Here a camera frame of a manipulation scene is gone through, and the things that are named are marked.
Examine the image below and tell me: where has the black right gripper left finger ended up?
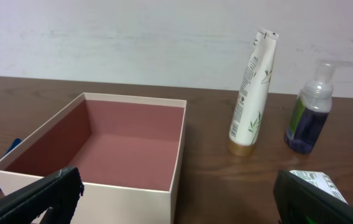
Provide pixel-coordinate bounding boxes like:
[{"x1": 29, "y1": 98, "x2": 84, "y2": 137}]
[{"x1": 0, "y1": 166, "x2": 85, "y2": 224}]

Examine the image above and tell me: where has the clear pump bottle purple liquid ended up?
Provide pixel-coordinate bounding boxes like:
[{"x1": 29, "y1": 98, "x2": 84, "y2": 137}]
[{"x1": 285, "y1": 60, "x2": 353, "y2": 154}]

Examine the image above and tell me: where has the green white soap box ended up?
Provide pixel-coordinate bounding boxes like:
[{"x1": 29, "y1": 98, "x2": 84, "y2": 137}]
[{"x1": 290, "y1": 170, "x2": 347, "y2": 203}]

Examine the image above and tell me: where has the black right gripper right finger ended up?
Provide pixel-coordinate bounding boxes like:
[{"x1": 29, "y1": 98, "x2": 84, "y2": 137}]
[{"x1": 273, "y1": 170, "x2": 353, "y2": 224}]

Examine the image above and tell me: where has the cream box with pink interior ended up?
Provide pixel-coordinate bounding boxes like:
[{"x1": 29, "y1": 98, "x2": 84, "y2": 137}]
[{"x1": 0, "y1": 93, "x2": 186, "y2": 224}]

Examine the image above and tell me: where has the white Pantene lotion tube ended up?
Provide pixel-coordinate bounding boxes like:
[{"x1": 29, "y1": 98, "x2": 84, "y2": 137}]
[{"x1": 228, "y1": 29, "x2": 278, "y2": 156}]

